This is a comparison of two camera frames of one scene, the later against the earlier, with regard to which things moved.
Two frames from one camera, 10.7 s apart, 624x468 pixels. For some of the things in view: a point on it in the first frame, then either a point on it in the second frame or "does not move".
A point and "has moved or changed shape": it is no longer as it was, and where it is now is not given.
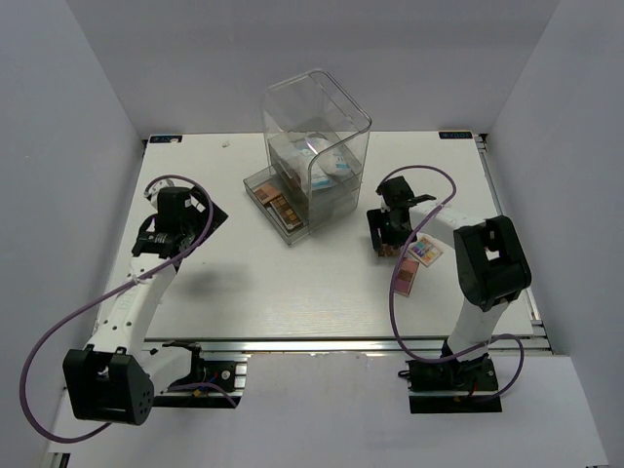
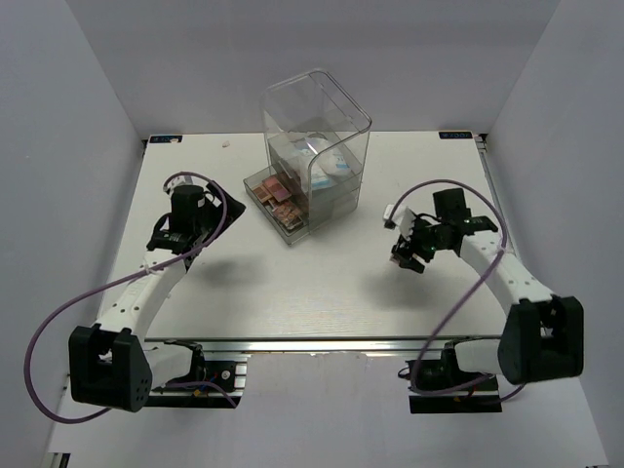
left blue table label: (166, 138) does not move
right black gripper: (376, 219) to (405, 248)
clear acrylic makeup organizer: (318, 148) does not move
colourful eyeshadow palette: (425, 250) has moved or changed shape
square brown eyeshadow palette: (266, 192) does not move
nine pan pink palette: (386, 251) to (276, 187)
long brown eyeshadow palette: (290, 217) does not move
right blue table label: (455, 135) does not move
